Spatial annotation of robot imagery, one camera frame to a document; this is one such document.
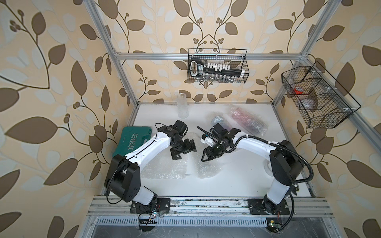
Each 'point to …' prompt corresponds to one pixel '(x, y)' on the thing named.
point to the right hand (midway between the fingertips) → (205, 159)
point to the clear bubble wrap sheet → (160, 164)
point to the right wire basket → (322, 101)
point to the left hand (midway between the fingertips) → (189, 152)
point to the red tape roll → (298, 90)
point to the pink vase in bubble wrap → (249, 121)
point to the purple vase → (216, 120)
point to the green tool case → (130, 138)
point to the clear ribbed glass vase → (183, 110)
